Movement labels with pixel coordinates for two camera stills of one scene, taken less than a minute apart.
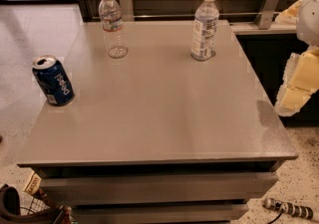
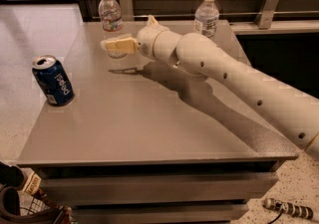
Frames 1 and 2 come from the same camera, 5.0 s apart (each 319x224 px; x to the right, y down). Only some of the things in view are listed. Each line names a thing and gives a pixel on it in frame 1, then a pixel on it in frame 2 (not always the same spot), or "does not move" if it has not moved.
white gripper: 309,19 -> 146,43
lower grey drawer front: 160,214 does not move
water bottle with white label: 205,28 does not move
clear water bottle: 111,15 does not move
